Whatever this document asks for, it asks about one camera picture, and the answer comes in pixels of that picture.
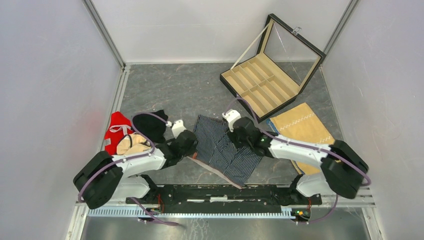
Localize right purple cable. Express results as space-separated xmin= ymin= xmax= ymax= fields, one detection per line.
xmin=223 ymin=96 xmax=373 ymax=225

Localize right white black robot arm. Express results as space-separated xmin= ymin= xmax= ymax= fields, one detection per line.
xmin=223 ymin=113 xmax=371 ymax=204

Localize purple cable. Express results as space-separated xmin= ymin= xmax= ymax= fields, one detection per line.
xmin=77 ymin=111 xmax=169 ymax=204
xmin=223 ymin=96 xmax=373 ymax=225

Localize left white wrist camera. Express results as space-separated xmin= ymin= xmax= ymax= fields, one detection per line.
xmin=165 ymin=119 xmax=187 ymax=138

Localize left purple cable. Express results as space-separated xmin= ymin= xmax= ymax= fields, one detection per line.
xmin=77 ymin=111 xmax=169 ymax=204

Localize blue striped boxer shorts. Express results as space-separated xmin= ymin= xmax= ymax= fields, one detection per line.
xmin=188 ymin=114 xmax=262 ymax=189

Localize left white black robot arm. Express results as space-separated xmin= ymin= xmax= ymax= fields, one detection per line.
xmin=73 ymin=130 xmax=198 ymax=210

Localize red underwear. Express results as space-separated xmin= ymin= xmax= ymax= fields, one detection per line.
xmin=103 ymin=111 xmax=134 ymax=155

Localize black compartment box glass lid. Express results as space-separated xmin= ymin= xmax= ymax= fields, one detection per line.
xmin=219 ymin=13 xmax=327 ymax=122

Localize black underwear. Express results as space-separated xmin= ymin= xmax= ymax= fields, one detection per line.
xmin=131 ymin=109 xmax=169 ymax=144

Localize tan cloth mat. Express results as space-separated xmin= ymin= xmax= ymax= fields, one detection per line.
xmin=266 ymin=101 xmax=342 ymax=176

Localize beige underwear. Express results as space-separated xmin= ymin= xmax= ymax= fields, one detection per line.
xmin=116 ymin=133 xmax=152 ymax=155

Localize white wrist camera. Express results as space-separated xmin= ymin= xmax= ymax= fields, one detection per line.
xmin=165 ymin=119 xmax=187 ymax=138
xmin=222 ymin=109 xmax=241 ymax=132

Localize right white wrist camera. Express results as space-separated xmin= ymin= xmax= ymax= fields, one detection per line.
xmin=222 ymin=109 xmax=241 ymax=132

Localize white cable tray strip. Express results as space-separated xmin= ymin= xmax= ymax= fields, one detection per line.
xmin=87 ymin=206 xmax=296 ymax=220

